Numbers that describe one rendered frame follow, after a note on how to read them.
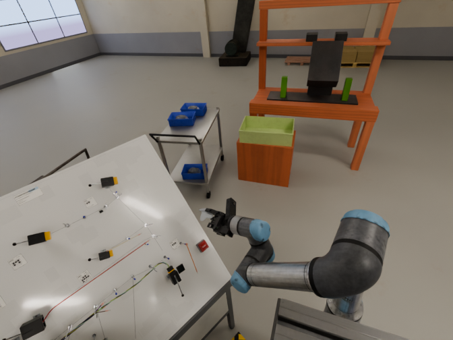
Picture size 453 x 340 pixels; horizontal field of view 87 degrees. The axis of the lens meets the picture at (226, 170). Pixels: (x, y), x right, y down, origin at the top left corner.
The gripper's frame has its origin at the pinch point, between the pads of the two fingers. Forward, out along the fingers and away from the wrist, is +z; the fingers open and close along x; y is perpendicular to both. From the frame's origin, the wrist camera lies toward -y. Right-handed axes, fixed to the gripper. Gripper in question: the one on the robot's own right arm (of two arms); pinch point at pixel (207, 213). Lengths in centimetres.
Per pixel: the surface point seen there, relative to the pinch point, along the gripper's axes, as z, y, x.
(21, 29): 1011, -399, -330
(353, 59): 173, -707, 349
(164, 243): 31.9, 19.2, 8.5
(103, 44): 1110, -648, -152
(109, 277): 36, 45, -7
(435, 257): -57, -94, 238
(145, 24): 858, -714, -90
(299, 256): 41, -38, 167
